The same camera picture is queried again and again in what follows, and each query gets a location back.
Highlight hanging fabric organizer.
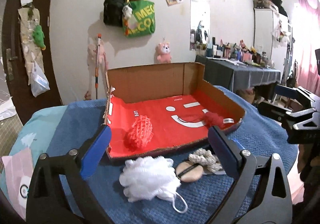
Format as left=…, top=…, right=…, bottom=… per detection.
left=18, top=8, right=44, bottom=85

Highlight red knitted flower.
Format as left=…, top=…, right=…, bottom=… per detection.
left=178, top=111, right=226, bottom=129

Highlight cardboard box red lining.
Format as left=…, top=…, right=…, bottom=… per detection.
left=105, top=62, right=245, bottom=161

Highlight red foam net sleeve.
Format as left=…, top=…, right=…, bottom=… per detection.
left=124, top=115, right=153, bottom=150

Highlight black bag on wall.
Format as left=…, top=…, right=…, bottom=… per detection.
left=103, top=0, right=126, bottom=27

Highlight pink plush toy on wall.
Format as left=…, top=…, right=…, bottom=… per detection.
left=156, top=42, right=172, bottom=63

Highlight green tote bag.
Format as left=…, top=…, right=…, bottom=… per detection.
left=123, top=0, right=156, bottom=38

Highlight small white plush charm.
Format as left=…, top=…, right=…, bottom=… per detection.
left=122, top=5, right=132, bottom=20

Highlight green plush toy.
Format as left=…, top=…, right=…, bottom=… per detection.
left=33, top=24, right=46, bottom=50

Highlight table with dark cloth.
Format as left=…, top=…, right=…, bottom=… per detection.
left=195, top=55, right=280, bottom=92

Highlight white cabinet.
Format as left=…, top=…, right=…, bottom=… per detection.
left=254, top=8, right=291, bottom=78

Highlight beige round powder puff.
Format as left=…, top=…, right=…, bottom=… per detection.
left=175, top=161, right=204, bottom=183

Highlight cream knitted rope scrunchie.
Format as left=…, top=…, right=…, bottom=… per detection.
left=188, top=148, right=226, bottom=175

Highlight wall mirror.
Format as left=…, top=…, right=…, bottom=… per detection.
left=189, top=0, right=211, bottom=50

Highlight white mesh bath pouf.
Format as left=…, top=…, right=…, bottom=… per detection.
left=119, top=156, right=188, bottom=214

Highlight blue knitted blanket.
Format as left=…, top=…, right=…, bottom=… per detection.
left=60, top=86, right=298, bottom=223

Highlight dark wooden door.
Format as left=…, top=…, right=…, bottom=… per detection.
left=1, top=0, right=62, bottom=124

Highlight clear plastic bag hanging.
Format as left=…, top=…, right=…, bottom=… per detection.
left=30, top=61, right=50, bottom=97

